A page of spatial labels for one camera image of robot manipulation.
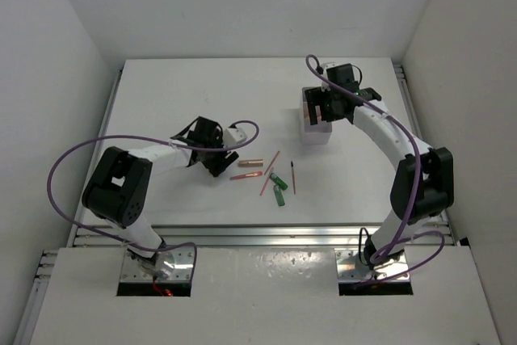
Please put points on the upper green bottle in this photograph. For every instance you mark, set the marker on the upper green bottle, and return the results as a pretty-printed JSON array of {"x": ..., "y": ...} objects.
[{"x": 278, "y": 181}]

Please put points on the long pink stick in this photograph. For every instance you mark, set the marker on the long pink stick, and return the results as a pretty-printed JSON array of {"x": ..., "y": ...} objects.
[{"x": 267, "y": 175}]

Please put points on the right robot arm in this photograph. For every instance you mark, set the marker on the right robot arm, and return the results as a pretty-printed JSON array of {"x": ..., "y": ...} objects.
[{"x": 423, "y": 184}]

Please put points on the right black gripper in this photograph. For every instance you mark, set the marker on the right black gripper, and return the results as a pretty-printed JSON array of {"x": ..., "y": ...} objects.
[{"x": 317, "y": 97}]

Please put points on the metal base plate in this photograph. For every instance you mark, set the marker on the metal base plate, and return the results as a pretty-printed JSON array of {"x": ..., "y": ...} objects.
[
  {"x": 174, "y": 266},
  {"x": 350, "y": 270}
]

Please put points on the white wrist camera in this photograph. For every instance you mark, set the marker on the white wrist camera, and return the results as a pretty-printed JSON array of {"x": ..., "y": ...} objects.
[
  {"x": 233, "y": 136},
  {"x": 324, "y": 73}
]

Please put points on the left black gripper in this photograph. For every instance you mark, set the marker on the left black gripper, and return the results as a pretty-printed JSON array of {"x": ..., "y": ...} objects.
[{"x": 219, "y": 165}]

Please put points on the egg-shaped beige sponge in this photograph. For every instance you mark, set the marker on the egg-shaped beige sponge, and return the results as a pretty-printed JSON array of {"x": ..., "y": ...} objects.
[{"x": 312, "y": 113}]

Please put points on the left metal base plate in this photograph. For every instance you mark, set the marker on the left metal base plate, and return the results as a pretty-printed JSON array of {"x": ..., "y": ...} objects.
[{"x": 174, "y": 266}]

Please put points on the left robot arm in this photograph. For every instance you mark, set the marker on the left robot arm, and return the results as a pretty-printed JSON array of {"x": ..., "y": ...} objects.
[{"x": 117, "y": 189}]

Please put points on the rose gold lipstick tube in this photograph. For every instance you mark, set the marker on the rose gold lipstick tube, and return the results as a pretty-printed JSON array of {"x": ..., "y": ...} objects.
[{"x": 250, "y": 163}]

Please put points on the thin pink brush stick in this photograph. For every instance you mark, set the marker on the thin pink brush stick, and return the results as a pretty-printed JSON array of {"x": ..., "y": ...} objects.
[{"x": 272, "y": 162}]

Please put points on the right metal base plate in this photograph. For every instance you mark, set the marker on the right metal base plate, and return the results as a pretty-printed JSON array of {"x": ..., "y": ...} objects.
[{"x": 350, "y": 270}]

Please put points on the pink lip pencil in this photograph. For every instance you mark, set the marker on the pink lip pencil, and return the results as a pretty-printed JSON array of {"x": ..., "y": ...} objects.
[{"x": 248, "y": 175}]

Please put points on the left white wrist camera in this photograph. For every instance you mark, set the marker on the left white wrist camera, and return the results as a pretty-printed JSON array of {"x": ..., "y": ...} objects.
[{"x": 233, "y": 136}]

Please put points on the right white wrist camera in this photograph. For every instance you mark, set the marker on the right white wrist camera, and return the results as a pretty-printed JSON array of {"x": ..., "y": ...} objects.
[{"x": 324, "y": 73}]

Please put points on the white organizer box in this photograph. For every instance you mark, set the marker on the white organizer box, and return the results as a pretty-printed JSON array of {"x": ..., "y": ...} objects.
[{"x": 318, "y": 134}]

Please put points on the green bottle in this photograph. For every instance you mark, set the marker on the green bottle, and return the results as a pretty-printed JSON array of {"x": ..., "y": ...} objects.
[
  {"x": 278, "y": 181},
  {"x": 279, "y": 197}
]

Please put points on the pink mascara wand brush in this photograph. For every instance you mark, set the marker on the pink mascara wand brush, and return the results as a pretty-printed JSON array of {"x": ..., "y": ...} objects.
[{"x": 293, "y": 176}]

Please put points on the lower green bottle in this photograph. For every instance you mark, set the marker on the lower green bottle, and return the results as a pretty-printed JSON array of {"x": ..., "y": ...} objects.
[{"x": 279, "y": 197}]

